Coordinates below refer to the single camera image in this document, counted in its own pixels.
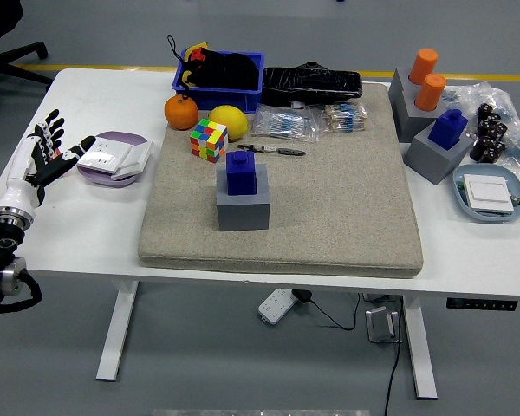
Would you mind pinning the silver metal stand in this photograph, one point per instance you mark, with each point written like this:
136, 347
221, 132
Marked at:
379, 323

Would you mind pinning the grey seal holder block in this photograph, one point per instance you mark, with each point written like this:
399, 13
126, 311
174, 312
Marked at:
435, 162
242, 214

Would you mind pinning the white switch panel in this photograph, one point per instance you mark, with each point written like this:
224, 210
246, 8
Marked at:
487, 193
136, 160

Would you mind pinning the light blue plate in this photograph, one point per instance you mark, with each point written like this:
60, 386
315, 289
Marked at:
485, 216

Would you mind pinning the yellow lemon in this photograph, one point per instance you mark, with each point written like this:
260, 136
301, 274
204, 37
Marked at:
229, 120

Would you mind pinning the orange cylinder seal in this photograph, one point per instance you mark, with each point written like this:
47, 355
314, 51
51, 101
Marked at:
430, 91
424, 63

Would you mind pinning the purple plate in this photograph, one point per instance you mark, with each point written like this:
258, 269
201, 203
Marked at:
128, 138

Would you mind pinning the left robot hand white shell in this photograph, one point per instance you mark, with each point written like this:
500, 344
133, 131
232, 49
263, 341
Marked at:
24, 167

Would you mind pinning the white table leg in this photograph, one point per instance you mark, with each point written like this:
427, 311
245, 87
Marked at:
420, 346
117, 329

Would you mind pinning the blue seal stamp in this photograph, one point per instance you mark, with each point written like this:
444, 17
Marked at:
447, 130
242, 177

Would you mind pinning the black table control panel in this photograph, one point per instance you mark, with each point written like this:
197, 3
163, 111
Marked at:
481, 304

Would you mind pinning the grey-brown mat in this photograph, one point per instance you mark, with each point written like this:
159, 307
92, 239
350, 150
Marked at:
329, 195

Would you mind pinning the bag of tan resistors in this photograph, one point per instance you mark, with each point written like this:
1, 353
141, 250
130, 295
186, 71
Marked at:
344, 117

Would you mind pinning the white wall socket panel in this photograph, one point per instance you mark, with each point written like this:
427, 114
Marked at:
102, 155

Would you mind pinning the large bright puzzle cube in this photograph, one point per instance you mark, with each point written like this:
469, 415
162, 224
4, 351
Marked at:
208, 141

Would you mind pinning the clear plastic bags of parts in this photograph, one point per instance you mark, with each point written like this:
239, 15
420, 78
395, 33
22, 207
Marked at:
518, 112

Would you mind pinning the black pouch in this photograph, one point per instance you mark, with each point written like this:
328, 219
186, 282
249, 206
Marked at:
229, 71

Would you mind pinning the yellow and red tool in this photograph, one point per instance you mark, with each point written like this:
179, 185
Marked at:
195, 48

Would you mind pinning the orange fruit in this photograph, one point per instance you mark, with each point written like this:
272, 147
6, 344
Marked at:
180, 112

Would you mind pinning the white power strip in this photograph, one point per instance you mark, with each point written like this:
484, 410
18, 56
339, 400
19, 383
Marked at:
277, 305

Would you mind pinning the bag of blue resistors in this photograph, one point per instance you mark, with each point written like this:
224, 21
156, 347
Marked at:
284, 123

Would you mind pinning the black round-topped object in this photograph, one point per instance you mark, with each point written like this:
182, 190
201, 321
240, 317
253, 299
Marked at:
312, 65

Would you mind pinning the black and silver pen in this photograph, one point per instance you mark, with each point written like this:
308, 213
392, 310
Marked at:
281, 150

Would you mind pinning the blue plastic bin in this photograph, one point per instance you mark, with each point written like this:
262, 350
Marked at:
225, 99

